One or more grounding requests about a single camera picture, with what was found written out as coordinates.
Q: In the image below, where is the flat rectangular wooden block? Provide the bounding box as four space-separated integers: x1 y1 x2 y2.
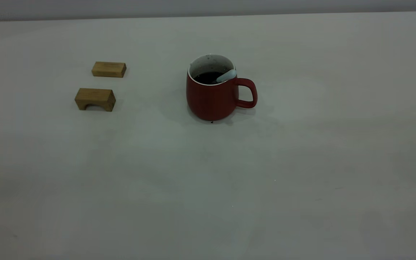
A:
92 61 127 78

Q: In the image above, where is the dark coffee liquid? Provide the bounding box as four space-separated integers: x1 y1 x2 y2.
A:
194 71 224 85

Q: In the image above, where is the red ceramic mug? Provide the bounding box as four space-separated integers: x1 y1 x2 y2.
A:
186 54 258 121

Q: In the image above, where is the spoon with pale blue handle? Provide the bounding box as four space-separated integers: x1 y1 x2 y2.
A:
216 69 237 83

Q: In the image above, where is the arch-shaped wooden block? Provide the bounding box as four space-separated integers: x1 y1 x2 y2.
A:
74 88 116 112

